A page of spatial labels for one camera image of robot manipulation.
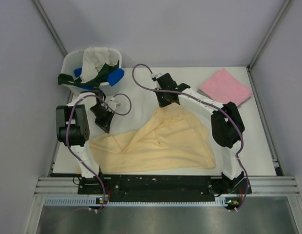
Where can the white slotted cable duct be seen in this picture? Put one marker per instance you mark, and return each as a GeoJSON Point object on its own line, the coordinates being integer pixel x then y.
{"type": "Point", "coordinates": [96, 202]}

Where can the blue t shirt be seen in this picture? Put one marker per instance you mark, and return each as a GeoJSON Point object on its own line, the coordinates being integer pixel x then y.
{"type": "Point", "coordinates": [112, 79]}

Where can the cream yellow t shirt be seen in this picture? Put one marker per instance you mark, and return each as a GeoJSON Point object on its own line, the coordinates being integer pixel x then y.
{"type": "Point", "coordinates": [173, 138]}

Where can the left aluminium corner post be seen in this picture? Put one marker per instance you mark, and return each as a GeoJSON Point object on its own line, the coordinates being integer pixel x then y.
{"type": "Point", "coordinates": [50, 28]}

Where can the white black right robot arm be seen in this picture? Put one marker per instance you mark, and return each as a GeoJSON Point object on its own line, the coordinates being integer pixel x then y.
{"type": "Point", "coordinates": [227, 126]}

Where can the white crumpled t shirt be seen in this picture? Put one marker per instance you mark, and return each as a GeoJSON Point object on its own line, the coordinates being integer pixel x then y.
{"type": "Point", "coordinates": [94, 58]}

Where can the aluminium corner post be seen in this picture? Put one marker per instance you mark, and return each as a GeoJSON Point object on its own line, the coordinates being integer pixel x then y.
{"type": "Point", "coordinates": [286, 5]}
{"type": "Point", "coordinates": [50, 28]}

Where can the right aluminium table edge rail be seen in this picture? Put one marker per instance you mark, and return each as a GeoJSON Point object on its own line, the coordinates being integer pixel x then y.
{"type": "Point", "coordinates": [268, 134]}

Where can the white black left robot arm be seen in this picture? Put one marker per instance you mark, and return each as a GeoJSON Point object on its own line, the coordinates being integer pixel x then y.
{"type": "Point", "coordinates": [73, 128]}

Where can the folded pink t shirt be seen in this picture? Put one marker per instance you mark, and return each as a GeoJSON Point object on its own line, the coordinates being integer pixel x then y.
{"type": "Point", "coordinates": [223, 87]}

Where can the right aluminium corner post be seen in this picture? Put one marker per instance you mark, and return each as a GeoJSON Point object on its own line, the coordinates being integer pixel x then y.
{"type": "Point", "coordinates": [286, 5]}

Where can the dark green t shirt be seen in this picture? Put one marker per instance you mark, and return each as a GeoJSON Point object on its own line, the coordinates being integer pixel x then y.
{"type": "Point", "coordinates": [64, 79]}

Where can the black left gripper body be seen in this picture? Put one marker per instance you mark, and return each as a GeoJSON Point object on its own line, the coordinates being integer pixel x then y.
{"type": "Point", "coordinates": [103, 115]}

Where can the white laundry basket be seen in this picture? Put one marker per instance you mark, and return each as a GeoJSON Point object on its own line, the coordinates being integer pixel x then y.
{"type": "Point", "coordinates": [73, 60]}

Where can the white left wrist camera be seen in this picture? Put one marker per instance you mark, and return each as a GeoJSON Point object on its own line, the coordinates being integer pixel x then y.
{"type": "Point", "coordinates": [113, 104]}

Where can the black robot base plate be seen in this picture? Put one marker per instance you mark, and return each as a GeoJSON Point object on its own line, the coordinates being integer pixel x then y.
{"type": "Point", "coordinates": [159, 188]}

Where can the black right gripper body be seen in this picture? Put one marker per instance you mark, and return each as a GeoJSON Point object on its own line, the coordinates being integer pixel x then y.
{"type": "Point", "coordinates": [162, 99]}

